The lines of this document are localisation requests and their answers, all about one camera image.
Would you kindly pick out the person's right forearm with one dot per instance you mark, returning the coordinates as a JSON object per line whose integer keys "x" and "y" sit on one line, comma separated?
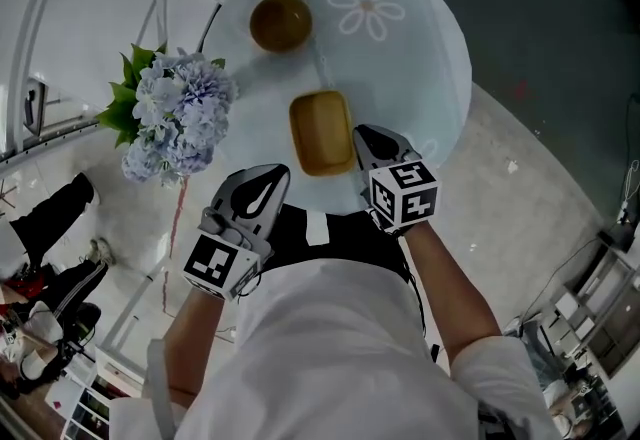
{"x": 450, "y": 288}

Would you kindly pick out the round glass table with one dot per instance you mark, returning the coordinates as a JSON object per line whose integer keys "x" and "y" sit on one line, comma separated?
{"x": 400, "y": 78}

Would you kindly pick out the grey shelf unit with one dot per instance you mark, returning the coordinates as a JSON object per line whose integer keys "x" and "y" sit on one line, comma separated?
{"x": 600, "y": 298}

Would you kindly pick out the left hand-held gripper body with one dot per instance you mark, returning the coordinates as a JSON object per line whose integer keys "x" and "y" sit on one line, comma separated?
{"x": 240, "y": 228}

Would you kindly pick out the person's black trousers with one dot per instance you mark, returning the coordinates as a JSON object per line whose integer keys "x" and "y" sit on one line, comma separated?
{"x": 350, "y": 238}

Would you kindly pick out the person's left forearm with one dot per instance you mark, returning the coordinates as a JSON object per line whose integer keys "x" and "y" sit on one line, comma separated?
{"x": 197, "y": 333}

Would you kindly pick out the white low cabinet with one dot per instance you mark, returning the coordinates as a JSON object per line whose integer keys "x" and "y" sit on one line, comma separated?
{"x": 95, "y": 398}

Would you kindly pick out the blue flower bouquet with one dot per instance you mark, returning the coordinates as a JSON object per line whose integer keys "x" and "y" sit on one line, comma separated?
{"x": 180, "y": 118}

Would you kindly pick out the yellow rectangular container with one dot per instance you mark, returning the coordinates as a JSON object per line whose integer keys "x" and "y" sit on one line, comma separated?
{"x": 321, "y": 134}

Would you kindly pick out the brown round bowl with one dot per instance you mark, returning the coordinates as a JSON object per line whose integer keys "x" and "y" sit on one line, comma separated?
{"x": 280, "y": 23}

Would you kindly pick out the person's white shirt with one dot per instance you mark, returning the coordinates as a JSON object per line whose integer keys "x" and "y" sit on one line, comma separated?
{"x": 330, "y": 358}

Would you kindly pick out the white metal frame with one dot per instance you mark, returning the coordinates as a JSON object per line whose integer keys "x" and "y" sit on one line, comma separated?
{"x": 30, "y": 28}

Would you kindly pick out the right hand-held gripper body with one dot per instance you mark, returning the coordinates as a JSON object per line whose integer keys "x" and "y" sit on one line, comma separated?
{"x": 400, "y": 193}

